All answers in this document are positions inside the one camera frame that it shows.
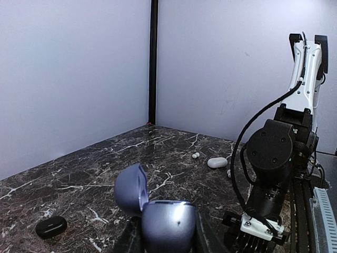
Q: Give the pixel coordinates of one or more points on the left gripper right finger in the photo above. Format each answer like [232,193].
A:
[206,239]

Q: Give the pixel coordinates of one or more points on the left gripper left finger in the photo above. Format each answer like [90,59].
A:
[131,239]

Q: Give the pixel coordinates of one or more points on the purple charging case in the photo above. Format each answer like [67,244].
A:
[166,225]

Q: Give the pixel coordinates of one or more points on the black earbud charging case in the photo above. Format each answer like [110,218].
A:
[51,227]

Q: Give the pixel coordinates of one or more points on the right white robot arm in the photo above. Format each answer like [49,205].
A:
[285,143]

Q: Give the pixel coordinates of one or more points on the white charging case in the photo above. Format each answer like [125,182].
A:
[218,162]

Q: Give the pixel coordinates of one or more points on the white earbud far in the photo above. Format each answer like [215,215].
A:
[195,155]

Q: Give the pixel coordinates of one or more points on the white slotted cable duct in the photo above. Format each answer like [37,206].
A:
[323,221]

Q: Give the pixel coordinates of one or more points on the right black frame post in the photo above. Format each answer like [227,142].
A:
[152,85]

